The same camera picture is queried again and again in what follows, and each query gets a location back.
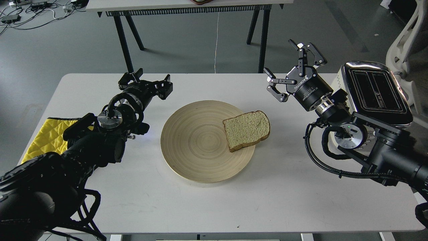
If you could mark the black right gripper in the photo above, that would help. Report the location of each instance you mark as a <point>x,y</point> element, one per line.
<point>309,87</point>

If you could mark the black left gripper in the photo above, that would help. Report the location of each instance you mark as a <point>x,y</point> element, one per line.
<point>143,90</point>

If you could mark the slice of bread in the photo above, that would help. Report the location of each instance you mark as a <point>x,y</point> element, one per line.
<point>246,130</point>

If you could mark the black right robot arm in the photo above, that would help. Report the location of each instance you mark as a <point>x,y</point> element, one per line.
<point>364,117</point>

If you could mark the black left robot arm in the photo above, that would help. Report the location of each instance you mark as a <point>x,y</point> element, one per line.
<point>48,191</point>

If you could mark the silver toaster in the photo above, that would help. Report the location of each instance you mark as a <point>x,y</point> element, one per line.
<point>373,92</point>

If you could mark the round wooden plate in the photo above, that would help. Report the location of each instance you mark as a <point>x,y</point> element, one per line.
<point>194,143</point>

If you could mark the white background table black legs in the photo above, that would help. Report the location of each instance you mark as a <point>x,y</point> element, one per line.
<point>130,8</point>

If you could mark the yellow quilted cloth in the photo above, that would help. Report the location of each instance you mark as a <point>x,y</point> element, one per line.
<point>49,138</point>

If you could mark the white office chair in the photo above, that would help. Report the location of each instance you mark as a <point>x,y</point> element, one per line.
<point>411,40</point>

